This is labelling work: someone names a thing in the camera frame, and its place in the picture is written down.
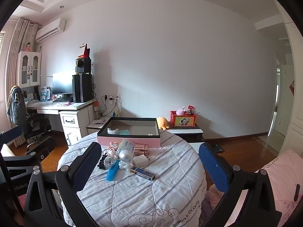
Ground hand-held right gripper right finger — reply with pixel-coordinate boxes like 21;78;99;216
198;142;282;227

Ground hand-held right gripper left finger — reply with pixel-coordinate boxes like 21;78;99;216
24;142;102;227

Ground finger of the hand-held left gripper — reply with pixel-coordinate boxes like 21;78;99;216
0;126;23;147
3;152;39;168

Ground black hair clip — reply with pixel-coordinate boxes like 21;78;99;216
98;154;109;170

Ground clear glass bottle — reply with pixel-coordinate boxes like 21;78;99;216
104;157;117;171

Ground silver astronaut figure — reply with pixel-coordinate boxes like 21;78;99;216
118;147;135;173

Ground clear floss box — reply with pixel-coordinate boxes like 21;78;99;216
118;139;135;154

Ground pink storage box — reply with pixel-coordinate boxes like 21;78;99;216
97;117;161;148

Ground white charger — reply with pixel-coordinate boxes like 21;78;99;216
134;155;149;166

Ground dark blue slim box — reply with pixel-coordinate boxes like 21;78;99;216
131;166;156;181

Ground rose gold case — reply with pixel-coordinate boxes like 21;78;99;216
134;144;149;155

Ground black bathroom scale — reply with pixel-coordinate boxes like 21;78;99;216
208;143;224;154

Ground black office chair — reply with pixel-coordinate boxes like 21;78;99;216
7;86;55;156

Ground grey jacket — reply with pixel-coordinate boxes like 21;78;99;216
7;86;29;126

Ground white side table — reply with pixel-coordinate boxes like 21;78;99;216
86;116;112;135

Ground white black low cabinet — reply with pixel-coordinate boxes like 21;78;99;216
166;123;204;142

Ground white desk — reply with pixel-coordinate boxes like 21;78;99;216
25;98;95;147

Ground red crate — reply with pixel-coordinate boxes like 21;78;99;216
170;111;197;127

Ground yellow octopus plush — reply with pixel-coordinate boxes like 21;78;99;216
157;117;170;130

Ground black monitor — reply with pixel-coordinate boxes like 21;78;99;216
52;71;75;95

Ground pink blanket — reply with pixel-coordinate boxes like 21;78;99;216
254;150;303;227

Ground black computer tower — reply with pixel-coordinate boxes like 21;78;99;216
72;73;93;103

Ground white door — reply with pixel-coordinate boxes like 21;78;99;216
269;54;288;138

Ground black speaker box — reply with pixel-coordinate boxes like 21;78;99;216
75;57;92;74

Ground white wardrobe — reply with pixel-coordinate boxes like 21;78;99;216
272;0;303;156

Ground red paper bag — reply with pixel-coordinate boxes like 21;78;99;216
79;44;91;59

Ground white air conditioner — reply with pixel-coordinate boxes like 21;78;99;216
35;18;66;43

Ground black power cables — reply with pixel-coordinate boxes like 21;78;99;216
98;96;117;116

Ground white wall cabinet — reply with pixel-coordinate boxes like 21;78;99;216
17;51;42;88

